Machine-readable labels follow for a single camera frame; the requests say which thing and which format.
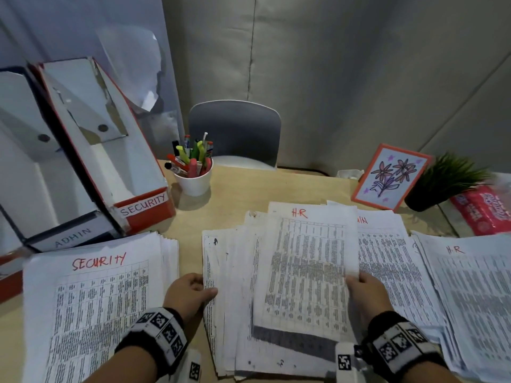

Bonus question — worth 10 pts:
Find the HR paper pile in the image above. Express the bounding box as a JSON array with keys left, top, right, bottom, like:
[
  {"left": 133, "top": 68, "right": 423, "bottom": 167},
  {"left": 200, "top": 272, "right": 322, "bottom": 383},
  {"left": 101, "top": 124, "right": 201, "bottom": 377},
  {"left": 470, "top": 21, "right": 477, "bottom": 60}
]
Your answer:
[{"left": 411, "top": 230, "right": 511, "bottom": 381}]

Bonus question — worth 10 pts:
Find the security paper pile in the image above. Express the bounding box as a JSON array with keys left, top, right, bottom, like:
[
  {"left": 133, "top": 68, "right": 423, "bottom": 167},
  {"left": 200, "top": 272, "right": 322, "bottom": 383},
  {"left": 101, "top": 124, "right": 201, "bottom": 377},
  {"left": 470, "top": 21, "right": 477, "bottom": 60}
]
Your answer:
[{"left": 22, "top": 231, "right": 180, "bottom": 383}]

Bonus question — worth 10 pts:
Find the red white paper towel pack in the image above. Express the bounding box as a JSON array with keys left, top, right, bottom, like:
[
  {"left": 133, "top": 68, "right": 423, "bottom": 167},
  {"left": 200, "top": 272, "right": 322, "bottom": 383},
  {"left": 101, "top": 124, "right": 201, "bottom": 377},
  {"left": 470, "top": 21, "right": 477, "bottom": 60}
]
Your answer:
[{"left": 439, "top": 185, "right": 511, "bottom": 238}]

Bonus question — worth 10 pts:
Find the person's left hand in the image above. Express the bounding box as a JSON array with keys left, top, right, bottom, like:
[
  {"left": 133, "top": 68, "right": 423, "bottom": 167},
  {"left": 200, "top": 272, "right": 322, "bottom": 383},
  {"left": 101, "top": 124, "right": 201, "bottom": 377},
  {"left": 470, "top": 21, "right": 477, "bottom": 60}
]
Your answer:
[{"left": 162, "top": 273, "right": 219, "bottom": 326}]

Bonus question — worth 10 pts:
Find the orange framed flower drawing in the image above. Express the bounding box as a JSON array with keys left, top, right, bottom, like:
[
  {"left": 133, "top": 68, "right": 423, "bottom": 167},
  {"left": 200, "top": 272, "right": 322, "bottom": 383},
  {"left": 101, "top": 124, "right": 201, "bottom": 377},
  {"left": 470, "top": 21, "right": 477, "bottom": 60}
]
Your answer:
[{"left": 351, "top": 143, "right": 435, "bottom": 213}]

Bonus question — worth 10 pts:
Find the admin paper pile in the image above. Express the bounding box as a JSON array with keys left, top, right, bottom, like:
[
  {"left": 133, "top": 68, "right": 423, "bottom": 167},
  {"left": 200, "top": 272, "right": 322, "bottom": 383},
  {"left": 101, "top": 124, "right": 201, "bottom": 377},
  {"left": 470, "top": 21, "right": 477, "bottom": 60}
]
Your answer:
[{"left": 326, "top": 200, "right": 448, "bottom": 339}]

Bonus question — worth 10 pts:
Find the black admin file box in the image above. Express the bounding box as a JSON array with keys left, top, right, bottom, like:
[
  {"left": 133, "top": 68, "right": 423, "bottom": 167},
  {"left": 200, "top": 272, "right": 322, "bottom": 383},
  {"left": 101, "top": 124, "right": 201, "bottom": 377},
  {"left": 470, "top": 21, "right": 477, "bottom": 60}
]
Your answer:
[{"left": 0, "top": 66, "right": 122, "bottom": 253}]

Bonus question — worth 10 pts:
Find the person's right hand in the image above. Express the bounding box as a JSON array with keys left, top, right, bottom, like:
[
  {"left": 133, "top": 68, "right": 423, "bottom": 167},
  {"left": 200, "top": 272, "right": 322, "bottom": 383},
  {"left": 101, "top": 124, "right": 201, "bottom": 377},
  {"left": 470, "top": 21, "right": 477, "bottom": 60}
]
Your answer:
[{"left": 345, "top": 271, "right": 395, "bottom": 328}]

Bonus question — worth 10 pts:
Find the unsorted paper pile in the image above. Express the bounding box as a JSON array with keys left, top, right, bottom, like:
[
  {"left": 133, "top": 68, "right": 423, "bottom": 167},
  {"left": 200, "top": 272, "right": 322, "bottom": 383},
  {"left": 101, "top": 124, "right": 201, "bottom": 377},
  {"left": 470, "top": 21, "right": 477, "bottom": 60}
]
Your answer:
[{"left": 201, "top": 211, "right": 360, "bottom": 381}]

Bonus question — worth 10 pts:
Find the black left wristband with markers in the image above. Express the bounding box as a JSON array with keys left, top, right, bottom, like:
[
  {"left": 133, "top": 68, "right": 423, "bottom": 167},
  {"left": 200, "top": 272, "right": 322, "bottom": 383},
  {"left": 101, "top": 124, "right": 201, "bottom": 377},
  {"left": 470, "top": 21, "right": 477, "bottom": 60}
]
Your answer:
[{"left": 114, "top": 306, "right": 188, "bottom": 376}]

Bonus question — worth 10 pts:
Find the grey chair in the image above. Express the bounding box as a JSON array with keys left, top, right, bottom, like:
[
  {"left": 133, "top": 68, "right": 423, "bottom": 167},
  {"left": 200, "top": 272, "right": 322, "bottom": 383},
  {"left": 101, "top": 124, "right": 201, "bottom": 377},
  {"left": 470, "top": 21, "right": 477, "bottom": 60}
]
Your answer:
[{"left": 187, "top": 100, "right": 282, "bottom": 171}]

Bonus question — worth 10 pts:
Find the bunch of coloured markers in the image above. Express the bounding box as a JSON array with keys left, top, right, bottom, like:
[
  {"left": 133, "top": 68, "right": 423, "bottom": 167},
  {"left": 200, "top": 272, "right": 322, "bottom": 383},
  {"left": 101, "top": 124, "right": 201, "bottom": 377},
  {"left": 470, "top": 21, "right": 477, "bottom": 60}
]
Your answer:
[{"left": 164, "top": 132, "right": 215, "bottom": 179}]

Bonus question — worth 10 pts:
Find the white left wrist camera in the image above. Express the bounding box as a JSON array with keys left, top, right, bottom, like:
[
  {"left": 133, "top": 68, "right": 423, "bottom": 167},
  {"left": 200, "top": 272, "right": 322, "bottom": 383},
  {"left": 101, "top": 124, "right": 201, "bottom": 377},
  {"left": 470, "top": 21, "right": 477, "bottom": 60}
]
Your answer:
[{"left": 175, "top": 348, "right": 202, "bottom": 383}]

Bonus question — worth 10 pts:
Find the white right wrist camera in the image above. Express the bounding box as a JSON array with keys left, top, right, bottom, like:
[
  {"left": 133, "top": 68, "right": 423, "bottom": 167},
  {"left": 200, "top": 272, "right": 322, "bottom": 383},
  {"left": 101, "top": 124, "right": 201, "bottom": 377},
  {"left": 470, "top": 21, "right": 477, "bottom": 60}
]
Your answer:
[{"left": 335, "top": 342, "right": 368, "bottom": 373}]

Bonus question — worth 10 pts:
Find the green plant in black pot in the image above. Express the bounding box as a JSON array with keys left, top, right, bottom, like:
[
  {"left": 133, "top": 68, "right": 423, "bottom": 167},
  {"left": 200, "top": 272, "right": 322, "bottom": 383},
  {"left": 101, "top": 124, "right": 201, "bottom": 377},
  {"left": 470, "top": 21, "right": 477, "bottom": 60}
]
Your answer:
[{"left": 404, "top": 152, "right": 494, "bottom": 213}]

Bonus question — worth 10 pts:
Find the white pen cup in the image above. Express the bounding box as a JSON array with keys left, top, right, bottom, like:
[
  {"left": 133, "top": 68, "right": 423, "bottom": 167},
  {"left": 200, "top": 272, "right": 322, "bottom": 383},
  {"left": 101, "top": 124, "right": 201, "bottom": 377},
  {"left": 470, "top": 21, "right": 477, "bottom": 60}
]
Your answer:
[{"left": 174, "top": 159, "right": 215, "bottom": 197}]

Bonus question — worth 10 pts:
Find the person's left forearm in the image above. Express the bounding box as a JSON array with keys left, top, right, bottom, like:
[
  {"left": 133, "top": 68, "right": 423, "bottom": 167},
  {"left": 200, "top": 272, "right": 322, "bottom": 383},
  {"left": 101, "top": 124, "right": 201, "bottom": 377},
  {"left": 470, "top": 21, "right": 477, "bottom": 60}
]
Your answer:
[{"left": 84, "top": 348, "right": 156, "bottom": 383}]

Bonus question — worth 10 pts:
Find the black right wristband with markers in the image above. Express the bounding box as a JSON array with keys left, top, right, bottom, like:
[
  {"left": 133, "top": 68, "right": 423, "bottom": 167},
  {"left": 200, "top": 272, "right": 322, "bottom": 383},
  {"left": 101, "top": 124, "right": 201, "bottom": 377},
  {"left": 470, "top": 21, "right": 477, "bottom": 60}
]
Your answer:
[{"left": 361, "top": 311, "right": 449, "bottom": 376}]

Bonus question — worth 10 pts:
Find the black wristband with markers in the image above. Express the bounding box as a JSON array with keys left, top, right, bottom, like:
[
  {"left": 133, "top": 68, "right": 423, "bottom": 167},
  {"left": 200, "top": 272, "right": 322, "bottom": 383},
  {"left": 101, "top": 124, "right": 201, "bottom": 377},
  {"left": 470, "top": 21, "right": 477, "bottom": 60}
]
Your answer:
[
  {"left": 361, "top": 311, "right": 449, "bottom": 376},
  {"left": 114, "top": 306, "right": 188, "bottom": 376}
]

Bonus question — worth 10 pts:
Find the paper sheet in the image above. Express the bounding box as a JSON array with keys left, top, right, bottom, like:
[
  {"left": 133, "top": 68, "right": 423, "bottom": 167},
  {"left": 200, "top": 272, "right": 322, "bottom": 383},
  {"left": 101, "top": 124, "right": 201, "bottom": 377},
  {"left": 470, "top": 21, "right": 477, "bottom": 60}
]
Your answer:
[{"left": 252, "top": 202, "right": 360, "bottom": 344}]

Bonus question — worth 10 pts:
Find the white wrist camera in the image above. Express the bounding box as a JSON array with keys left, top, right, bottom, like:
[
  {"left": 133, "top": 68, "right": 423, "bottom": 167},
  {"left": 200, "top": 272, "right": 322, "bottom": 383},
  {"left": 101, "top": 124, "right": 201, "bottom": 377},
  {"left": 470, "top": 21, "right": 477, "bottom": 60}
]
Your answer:
[
  {"left": 335, "top": 342, "right": 368, "bottom": 373},
  {"left": 175, "top": 348, "right": 202, "bottom": 383}
]

